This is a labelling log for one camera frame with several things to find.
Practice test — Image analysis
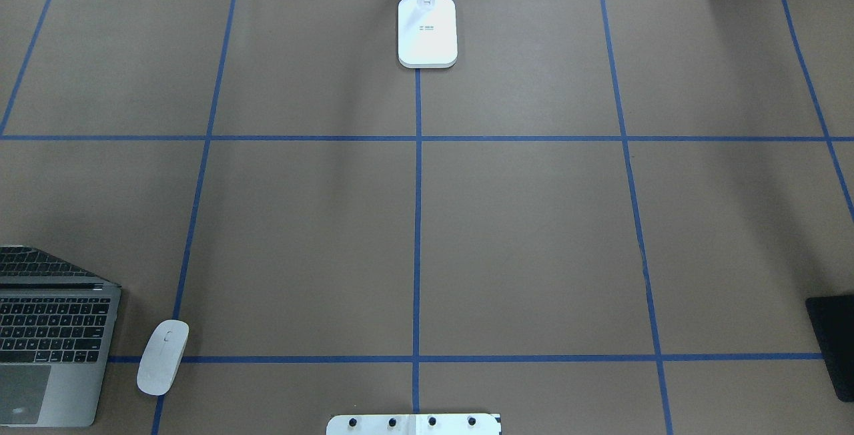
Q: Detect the grey laptop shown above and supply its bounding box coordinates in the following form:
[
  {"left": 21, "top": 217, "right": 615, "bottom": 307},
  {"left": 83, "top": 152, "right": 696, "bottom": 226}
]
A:
[{"left": 1, "top": 246, "right": 121, "bottom": 427}]

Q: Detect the white desk lamp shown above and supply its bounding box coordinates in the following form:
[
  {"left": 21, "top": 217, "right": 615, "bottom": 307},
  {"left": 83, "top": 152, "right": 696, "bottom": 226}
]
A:
[{"left": 397, "top": 0, "right": 458, "bottom": 69}]

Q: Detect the black mouse pad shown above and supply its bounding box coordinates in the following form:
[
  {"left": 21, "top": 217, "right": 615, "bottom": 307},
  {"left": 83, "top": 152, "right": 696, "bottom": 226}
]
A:
[{"left": 805, "top": 294, "right": 853, "bottom": 404}]

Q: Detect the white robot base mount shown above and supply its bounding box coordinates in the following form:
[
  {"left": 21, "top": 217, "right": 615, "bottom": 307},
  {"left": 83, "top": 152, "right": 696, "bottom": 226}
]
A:
[{"left": 326, "top": 413, "right": 502, "bottom": 434}]

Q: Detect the white computer mouse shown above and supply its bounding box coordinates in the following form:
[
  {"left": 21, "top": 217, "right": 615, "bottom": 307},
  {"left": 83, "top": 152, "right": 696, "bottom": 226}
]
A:
[{"left": 136, "top": 320, "right": 189, "bottom": 396}]

